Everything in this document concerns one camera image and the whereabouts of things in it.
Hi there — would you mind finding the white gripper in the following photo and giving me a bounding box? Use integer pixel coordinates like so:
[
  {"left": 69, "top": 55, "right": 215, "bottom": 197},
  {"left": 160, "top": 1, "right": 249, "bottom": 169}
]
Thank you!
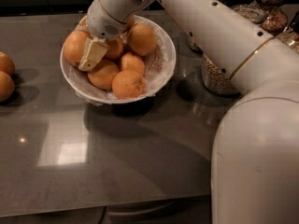
[{"left": 76, "top": 0, "right": 127, "bottom": 72}]

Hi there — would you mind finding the large orange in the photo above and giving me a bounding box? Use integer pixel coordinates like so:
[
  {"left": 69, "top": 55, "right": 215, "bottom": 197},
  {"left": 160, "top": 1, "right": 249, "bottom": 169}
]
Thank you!
[{"left": 64, "top": 30, "right": 92, "bottom": 67}]

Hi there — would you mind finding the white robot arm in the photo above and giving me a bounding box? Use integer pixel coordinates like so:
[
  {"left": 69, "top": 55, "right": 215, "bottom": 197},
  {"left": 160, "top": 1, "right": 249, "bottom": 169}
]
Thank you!
[{"left": 87, "top": 0, "right": 299, "bottom": 224}]

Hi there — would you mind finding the middle orange in bowl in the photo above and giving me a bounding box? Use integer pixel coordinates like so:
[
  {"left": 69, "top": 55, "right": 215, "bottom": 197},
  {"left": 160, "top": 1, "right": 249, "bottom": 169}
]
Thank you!
[{"left": 105, "top": 37, "right": 124, "bottom": 61}]

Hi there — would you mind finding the front left orange in bowl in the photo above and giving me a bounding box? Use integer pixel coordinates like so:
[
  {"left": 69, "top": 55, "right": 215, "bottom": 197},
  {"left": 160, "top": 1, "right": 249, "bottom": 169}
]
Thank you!
[{"left": 87, "top": 59, "right": 120, "bottom": 91}]

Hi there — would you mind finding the top orange in bowl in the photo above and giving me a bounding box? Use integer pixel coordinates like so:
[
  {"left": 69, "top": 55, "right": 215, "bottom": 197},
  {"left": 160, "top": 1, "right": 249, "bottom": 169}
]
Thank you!
[{"left": 124, "top": 16, "right": 135, "bottom": 32}]

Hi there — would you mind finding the centre small orange in bowl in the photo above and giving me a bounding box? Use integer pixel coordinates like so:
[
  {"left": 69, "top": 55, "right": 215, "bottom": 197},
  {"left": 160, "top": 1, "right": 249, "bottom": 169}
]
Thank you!
[{"left": 119, "top": 52, "right": 145, "bottom": 75}]

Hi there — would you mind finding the white bowl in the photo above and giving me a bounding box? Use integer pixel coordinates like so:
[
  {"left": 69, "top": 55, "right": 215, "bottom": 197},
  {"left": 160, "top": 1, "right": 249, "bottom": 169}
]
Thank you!
[{"left": 59, "top": 14, "right": 177, "bottom": 106}]

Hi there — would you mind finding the front right orange in bowl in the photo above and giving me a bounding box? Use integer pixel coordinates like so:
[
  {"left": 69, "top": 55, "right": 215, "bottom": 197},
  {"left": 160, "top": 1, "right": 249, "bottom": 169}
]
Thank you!
[{"left": 112, "top": 70, "right": 146, "bottom": 99}]

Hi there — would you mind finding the upper orange on table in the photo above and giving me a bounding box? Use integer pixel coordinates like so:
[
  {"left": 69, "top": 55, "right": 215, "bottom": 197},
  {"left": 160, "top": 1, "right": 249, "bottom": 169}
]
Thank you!
[{"left": 0, "top": 52, "right": 15, "bottom": 76}]

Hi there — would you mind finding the orange on table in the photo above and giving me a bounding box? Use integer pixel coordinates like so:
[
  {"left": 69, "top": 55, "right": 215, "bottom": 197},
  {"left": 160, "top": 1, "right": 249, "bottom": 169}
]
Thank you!
[
  {"left": 0, "top": 52, "right": 15, "bottom": 76},
  {"left": 0, "top": 71, "right": 15, "bottom": 102}
]

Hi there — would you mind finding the lower orange on table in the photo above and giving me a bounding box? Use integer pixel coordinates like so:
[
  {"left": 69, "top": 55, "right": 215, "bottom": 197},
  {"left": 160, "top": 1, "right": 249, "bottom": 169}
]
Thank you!
[{"left": 0, "top": 71, "right": 15, "bottom": 102}]

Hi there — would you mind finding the front glass cereal jar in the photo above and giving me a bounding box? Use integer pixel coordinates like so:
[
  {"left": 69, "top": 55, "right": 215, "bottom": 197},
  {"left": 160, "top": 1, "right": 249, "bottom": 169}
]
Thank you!
[{"left": 202, "top": 5, "right": 268, "bottom": 96}]

